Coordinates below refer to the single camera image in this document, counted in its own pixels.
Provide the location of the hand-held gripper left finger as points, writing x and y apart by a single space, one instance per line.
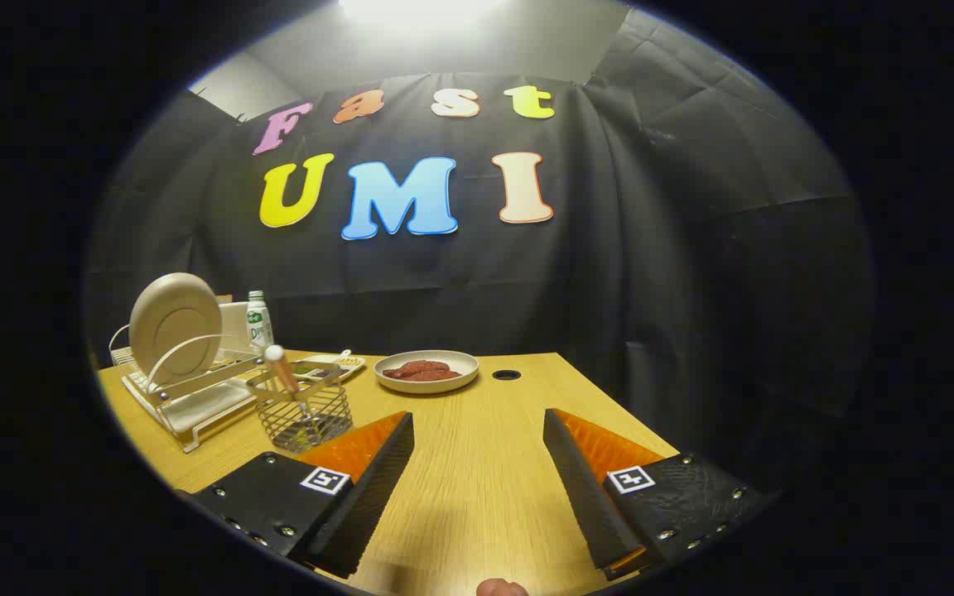
369 505

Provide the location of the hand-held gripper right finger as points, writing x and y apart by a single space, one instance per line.
589 505

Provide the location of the round beige plate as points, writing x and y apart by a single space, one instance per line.
175 327

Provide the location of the beige oval dish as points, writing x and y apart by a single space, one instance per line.
444 386

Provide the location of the red meat patty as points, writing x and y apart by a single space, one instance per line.
423 375
426 365

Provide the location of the white divided tray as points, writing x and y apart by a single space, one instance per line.
336 364

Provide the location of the white drip tray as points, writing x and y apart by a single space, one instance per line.
204 406

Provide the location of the white bottle with green label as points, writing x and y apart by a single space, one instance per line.
258 327

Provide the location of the black backdrop cloth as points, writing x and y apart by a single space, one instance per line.
609 290

